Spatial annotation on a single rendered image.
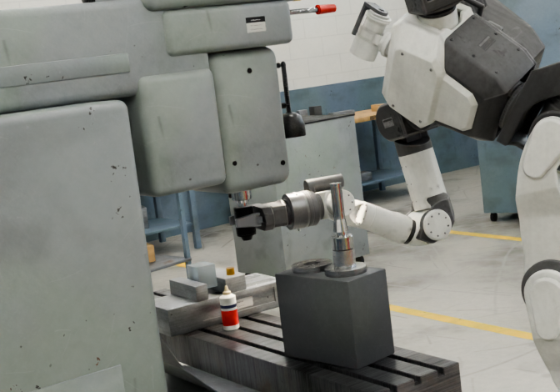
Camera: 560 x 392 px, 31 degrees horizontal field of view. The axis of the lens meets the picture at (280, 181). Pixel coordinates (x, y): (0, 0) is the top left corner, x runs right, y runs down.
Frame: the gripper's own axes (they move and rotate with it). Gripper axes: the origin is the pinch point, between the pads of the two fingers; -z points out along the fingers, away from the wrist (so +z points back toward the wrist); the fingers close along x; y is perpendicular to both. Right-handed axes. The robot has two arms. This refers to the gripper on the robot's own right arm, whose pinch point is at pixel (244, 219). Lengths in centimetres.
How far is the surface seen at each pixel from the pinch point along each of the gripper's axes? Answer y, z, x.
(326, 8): -47, 25, 5
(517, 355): 123, 189, -194
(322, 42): -43, 343, -765
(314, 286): 11.2, 3.3, 32.7
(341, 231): 0.2, 9.8, 35.3
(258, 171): -12.1, 1.8, 9.9
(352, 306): 14.7, 7.6, 41.5
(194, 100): -30.3, -12.5, 15.9
